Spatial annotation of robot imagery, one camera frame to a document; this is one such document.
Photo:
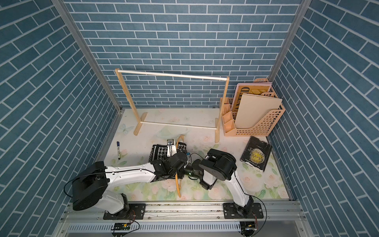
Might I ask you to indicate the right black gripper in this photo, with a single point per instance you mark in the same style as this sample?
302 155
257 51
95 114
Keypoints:
184 169

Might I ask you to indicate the black white houndstooth scarf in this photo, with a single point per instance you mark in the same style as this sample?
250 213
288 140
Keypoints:
159 152

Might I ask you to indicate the orange wooden clothes hanger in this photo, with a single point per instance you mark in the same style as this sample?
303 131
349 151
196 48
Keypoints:
181 137

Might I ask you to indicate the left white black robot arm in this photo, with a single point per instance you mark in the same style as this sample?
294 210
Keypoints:
94 186

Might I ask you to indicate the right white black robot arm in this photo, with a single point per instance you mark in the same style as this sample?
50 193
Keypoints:
219 165

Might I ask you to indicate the floral table mat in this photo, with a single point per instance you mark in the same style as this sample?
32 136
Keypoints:
135 150

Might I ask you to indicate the wooden clothes rack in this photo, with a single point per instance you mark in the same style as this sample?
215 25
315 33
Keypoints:
141 119

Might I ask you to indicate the blue marker pen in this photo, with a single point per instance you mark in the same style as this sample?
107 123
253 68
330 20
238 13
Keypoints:
118 150

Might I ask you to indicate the peach plastic file organizer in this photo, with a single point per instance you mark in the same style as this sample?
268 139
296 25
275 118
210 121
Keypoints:
262 128

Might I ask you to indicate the black book gold cover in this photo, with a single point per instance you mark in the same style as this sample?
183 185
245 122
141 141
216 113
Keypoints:
256 153

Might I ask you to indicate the right circuit board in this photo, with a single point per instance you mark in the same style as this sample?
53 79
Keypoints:
248 228

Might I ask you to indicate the circuit board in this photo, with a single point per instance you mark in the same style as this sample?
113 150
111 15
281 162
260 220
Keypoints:
248 228
121 227

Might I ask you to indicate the left circuit board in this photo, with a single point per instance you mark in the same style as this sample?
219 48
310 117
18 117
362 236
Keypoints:
121 227

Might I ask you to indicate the beige board in organizer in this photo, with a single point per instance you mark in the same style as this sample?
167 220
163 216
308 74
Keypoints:
253 108

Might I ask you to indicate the pink book in organizer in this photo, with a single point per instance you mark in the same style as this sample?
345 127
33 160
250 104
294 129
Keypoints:
249 88

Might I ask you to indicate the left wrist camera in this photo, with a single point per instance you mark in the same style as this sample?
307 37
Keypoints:
171 147

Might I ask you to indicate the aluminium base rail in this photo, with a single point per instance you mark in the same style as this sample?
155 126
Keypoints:
282 218

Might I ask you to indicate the left aluminium corner post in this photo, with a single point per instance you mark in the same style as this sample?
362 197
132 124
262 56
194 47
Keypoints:
73 29

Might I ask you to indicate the aluminium corner post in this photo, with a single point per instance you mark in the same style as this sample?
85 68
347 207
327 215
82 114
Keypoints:
73 29
303 7

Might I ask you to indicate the right aluminium corner post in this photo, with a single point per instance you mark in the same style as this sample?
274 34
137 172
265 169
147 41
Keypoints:
303 7

